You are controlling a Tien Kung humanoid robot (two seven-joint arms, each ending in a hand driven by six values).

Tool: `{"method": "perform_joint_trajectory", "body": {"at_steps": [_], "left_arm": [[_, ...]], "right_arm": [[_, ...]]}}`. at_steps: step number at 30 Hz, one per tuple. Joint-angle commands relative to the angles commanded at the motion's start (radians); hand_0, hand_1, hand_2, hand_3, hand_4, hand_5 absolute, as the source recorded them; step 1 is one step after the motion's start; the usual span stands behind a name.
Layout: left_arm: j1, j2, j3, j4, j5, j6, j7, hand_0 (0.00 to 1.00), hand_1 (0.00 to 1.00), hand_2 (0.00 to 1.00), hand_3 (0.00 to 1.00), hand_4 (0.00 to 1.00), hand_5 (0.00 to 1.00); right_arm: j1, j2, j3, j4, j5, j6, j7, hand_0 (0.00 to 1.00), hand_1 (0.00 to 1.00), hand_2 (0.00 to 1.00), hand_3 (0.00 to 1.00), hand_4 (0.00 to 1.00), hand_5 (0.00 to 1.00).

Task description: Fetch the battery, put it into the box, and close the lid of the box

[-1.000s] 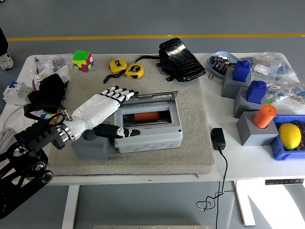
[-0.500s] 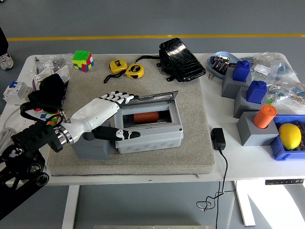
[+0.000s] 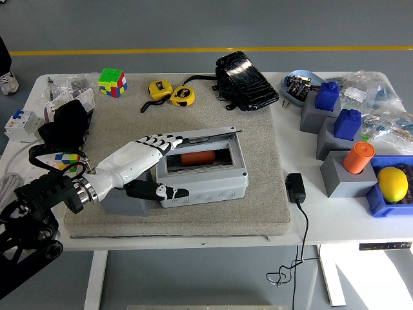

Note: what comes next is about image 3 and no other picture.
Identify glossy black pouch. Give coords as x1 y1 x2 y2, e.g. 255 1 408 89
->
183 50 279 112

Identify black table control panel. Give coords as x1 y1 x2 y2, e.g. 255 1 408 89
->
359 241 413 251

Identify grey-brown mat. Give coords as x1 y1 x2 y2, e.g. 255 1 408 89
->
63 72 291 240

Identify black power adapter with cord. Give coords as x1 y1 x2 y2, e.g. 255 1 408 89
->
265 172 320 310

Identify orange cylinder battery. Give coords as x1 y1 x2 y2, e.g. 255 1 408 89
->
342 141 377 175
180 150 216 165

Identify blue block battery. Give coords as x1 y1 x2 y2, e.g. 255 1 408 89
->
314 81 340 112
332 108 362 141

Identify yellow tape measure squarish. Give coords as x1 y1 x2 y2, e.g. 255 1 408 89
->
139 79 174 114

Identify blue plastic bin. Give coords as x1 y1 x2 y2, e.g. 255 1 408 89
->
365 155 413 219

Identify white table leg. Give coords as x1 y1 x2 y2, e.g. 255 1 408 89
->
317 244 348 307
83 250 109 310

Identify clear bags of electronic parts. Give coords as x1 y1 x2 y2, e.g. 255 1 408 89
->
325 71 413 143

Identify yellow lemon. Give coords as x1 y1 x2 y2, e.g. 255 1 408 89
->
376 167 410 204

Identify dark components in bin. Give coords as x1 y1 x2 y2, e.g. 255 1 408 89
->
399 163 413 205

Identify yellow tape measure round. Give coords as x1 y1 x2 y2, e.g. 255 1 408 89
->
169 84 196 107

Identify white circuit breaker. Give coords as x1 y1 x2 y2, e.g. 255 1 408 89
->
3 108 45 143

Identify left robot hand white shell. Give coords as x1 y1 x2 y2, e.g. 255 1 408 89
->
88 133 191 203

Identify grey power strip cable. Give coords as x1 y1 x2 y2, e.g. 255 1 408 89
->
0 172 30 212

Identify grey cube holder round hole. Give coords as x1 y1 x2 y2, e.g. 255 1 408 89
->
102 172 156 217

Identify light blue dish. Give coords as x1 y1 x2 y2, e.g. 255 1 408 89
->
279 69 327 107

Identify white cable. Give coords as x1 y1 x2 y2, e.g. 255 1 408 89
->
0 137 43 174

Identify grey plastic junction box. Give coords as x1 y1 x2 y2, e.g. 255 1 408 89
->
154 138 250 209

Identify person's leg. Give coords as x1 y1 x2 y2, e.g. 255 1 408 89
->
0 37 12 77

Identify black cloth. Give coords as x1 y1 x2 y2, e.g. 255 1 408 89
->
37 99 90 152

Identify transparent grey box lid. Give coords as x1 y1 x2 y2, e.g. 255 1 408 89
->
163 126 244 152

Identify white power strip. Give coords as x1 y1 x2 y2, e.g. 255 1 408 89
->
19 145 62 191

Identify clear bags of small parts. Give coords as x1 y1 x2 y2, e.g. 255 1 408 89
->
34 73 97 123

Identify person's shoe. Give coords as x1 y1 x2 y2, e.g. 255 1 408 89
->
0 70 19 96

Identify dark components in dish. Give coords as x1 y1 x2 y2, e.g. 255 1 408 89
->
283 74 312 99

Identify colourful puzzle cube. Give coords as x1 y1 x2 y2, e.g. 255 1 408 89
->
54 151 83 172
97 67 128 98

